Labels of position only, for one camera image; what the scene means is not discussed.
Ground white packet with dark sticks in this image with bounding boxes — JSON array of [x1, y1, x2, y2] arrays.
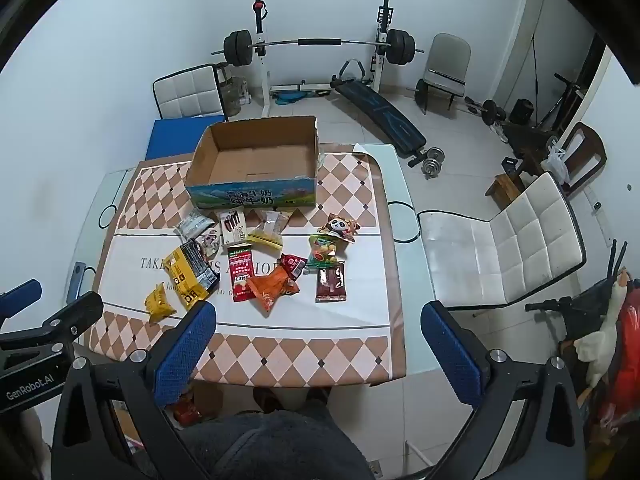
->
[[218, 209, 247, 247]]

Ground brown wooden chair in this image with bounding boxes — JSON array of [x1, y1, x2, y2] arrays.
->
[[562, 121, 607, 198]]

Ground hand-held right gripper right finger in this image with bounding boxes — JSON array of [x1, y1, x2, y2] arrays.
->
[[420, 301, 586, 480]]

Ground red packet under table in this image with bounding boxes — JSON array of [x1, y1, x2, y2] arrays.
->
[[172, 392, 203, 428]]

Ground printed cardboard box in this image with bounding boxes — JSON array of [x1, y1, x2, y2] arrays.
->
[[185, 116, 319, 209]]

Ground red cloth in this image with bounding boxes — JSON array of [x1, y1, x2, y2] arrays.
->
[[595, 290, 640, 436]]

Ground large white padded chair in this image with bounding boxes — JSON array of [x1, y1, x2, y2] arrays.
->
[[417, 171, 587, 311]]

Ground grey device on table edge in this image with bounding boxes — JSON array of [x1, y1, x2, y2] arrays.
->
[[66, 261, 87, 306]]

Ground long red snack packet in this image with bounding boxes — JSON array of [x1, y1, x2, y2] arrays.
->
[[227, 242, 254, 303]]

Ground black dumbbell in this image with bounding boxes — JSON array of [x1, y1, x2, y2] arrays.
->
[[465, 96, 508, 127]]

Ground person's dark trousers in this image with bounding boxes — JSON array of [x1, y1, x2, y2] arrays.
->
[[177, 400, 376, 480]]

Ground blue panel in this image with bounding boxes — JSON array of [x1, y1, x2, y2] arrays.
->
[[145, 116, 226, 162]]

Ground white barbell rack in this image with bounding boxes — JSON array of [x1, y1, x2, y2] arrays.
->
[[252, 0, 396, 118]]

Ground white clear snack packet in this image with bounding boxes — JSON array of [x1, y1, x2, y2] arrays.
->
[[174, 211, 211, 241]]

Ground black speaker box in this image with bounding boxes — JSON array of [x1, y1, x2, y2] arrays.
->
[[509, 98, 536, 126]]

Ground small dark red packet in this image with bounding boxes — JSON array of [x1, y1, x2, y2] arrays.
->
[[280, 253, 308, 281]]

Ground dark brown snack packet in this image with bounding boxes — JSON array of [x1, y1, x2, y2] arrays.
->
[[315, 261, 347, 303]]

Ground black and yellow snack bag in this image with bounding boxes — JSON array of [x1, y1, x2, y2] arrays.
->
[[165, 240, 221, 311]]

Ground clear yellow-edged snack packet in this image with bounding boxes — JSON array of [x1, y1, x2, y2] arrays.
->
[[246, 210, 292, 249]]

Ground white goose plush toy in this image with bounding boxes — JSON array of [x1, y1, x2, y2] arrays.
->
[[572, 270, 633, 388]]

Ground small white padded chair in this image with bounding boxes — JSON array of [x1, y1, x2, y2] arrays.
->
[[152, 64, 228, 122]]

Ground pale green snack packet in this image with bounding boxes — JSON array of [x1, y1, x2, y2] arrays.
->
[[196, 230, 223, 260]]

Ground panda snack packet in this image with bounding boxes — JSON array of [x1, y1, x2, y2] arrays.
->
[[320, 212, 362, 243]]

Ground grey chair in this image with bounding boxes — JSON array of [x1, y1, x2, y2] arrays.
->
[[414, 33, 472, 115]]

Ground colourful candy packet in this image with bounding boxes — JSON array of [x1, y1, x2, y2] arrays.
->
[[306, 234, 349, 267]]

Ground white plastic bag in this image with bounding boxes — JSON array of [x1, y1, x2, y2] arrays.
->
[[542, 142, 571, 186]]

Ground small yellow snack packet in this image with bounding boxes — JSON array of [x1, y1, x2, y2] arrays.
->
[[144, 283, 177, 324]]

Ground black sit-up bench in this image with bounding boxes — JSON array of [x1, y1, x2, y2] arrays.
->
[[330, 59, 427, 168]]

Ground clear water jug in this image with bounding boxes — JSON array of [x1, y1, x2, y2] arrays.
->
[[222, 76, 251, 116]]

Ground small wooden stool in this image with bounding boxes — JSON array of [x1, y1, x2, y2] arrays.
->
[[485, 172, 526, 211]]

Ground checkered tablecloth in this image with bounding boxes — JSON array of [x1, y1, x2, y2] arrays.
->
[[82, 142, 408, 387]]

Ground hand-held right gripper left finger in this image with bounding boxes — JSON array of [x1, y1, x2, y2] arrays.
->
[[50, 301, 217, 480]]

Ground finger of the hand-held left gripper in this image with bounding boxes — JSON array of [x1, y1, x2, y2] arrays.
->
[[0, 280, 43, 318], [0, 291, 104, 351]]

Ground orange snack packet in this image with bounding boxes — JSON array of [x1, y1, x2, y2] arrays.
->
[[246, 266, 301, 317]]

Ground barbell with black plates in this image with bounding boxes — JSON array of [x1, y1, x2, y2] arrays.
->
[[211, 29, 425, 68]]

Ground chrome dumbbell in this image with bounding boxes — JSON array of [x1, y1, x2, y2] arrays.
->
[[420, 147, 446, 179]]

